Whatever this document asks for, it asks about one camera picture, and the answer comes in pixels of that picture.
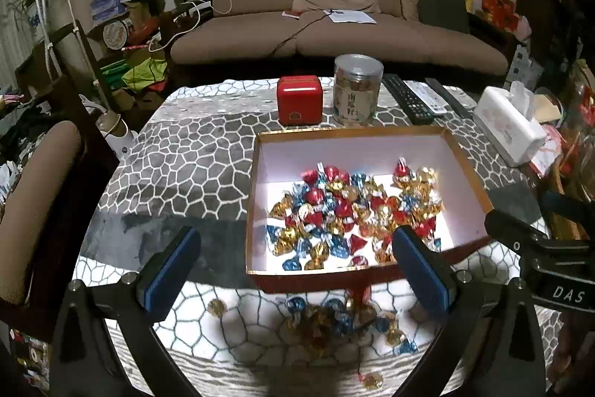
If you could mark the white papers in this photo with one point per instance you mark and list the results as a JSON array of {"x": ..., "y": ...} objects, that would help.
[{"x": 351, "y": 16}]

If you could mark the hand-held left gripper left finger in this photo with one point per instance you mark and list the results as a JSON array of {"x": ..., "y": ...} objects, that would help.
[{"x": 172, "y": 271}]

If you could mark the round biscuit tin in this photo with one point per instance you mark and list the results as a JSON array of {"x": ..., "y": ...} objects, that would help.
[{"x": 116, "y": 33}]

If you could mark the white electric kettle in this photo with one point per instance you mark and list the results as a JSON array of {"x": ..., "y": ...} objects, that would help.
[{"x": 118, "y": 136}]

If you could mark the wide black remote control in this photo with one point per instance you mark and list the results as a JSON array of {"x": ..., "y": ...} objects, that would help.
[{"x": 409, "y": 99}]

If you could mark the cluster of foil candies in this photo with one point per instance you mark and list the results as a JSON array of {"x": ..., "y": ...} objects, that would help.
[{"x": 334, "y": 322}]

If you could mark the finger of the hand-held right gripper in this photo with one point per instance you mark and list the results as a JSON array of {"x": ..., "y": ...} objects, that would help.
[
  {"x": 511, "y": 232},
  {"x": 571, "y": 207}
]

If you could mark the red tin box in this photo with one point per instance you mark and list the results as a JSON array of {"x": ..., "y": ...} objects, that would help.
[{"x": 299, "y": 101}]

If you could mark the dark green pillow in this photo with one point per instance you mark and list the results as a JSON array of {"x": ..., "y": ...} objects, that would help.
[{"x": 444, "y": 11}]

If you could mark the slim black remote control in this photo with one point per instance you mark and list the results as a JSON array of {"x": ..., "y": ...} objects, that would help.
[{"x": 448, "y": 97}]

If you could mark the heap of foil candies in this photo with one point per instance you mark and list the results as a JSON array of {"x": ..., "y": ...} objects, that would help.
[{"x": 353, "y": 211}]

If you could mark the brown padded chair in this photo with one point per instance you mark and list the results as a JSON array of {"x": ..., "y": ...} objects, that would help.
[{"x": 42, "y": 201}]

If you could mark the gold foil candy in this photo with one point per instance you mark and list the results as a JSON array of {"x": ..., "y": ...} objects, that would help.
[
  {"x": 370, "y": 380},
  {"x": 216, "y": 307}
]

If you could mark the red cardboard gift box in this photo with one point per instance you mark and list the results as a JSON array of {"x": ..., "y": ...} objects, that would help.
[{"x": 499, "y": 8}]

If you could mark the white remote control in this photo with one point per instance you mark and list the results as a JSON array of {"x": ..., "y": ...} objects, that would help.
[{"x": 427, "y": 99}]

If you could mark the white tissue box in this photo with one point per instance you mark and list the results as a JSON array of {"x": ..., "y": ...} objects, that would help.
[{"x": 506, "y": 127}]

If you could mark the brown sofa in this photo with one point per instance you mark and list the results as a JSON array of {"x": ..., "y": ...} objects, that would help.
[{"x": 362, "y": 41}]

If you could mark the clear plastic snack jar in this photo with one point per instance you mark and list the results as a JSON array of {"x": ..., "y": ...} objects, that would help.
[{"x": 355, "y": 92}]

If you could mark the green plastic bag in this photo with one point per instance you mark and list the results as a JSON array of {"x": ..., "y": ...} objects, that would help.
[{"x": 144, "y": 74}]

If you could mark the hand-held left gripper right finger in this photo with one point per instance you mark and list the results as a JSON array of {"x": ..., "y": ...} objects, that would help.
[{"x": 420, "y": 271}]

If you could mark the dark red gift box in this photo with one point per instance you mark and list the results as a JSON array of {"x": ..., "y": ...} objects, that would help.
[{"x": 297, "y": 160}]

